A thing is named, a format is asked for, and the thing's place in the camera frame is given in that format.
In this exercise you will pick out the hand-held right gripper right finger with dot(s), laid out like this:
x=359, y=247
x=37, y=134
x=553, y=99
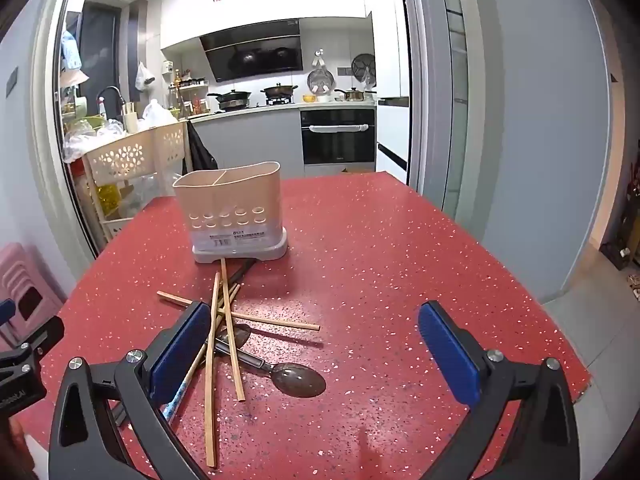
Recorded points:
x=447, y=355

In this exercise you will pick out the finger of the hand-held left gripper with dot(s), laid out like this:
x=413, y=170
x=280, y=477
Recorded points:
x=6, y=312
x=40, y=335

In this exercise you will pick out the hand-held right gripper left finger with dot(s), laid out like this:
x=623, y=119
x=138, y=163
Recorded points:
x=182, y=355

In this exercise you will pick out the beige plastic utensil holder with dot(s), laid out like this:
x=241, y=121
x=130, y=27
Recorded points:
x=235, y=210

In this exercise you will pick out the pink plastic stool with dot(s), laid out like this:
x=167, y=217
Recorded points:
x=22, y=280

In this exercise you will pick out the yellow oil bottle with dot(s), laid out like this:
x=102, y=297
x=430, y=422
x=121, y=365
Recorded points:
x=107, y=202

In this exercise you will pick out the black cloth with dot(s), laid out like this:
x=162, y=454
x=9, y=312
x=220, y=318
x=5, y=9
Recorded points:
x=200, y=152

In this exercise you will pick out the white perforated basket cart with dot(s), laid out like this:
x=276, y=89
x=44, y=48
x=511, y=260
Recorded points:
x=135, y=155

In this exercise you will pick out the black built-in oven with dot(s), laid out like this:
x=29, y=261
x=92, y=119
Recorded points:
x=339, y=137

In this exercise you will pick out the black kitchen faucet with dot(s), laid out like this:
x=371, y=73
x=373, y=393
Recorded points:
x=111, y=92

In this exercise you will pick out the black wok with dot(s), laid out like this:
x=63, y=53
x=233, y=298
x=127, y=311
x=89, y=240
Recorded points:
x=232, y=97
x=279, y=92

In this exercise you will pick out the spice rack with bottles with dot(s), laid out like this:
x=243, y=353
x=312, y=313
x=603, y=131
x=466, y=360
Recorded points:
x=189, y=92

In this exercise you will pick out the white hanging plastic bag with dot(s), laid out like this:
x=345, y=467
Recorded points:
x=144, y=77

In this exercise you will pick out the steel cooking pot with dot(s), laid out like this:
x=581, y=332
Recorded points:
x=354, y=95

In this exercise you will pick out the hanging round strainer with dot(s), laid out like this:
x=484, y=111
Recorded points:
x=363, y=66

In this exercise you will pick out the hanging glass pot lid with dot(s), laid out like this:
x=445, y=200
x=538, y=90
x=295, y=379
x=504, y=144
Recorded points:
x=320, y=81

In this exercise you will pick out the black range hood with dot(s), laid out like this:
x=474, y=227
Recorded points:
x=255, y=52

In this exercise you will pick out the grey sliding door frame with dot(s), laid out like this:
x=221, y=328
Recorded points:
x=440, y=85

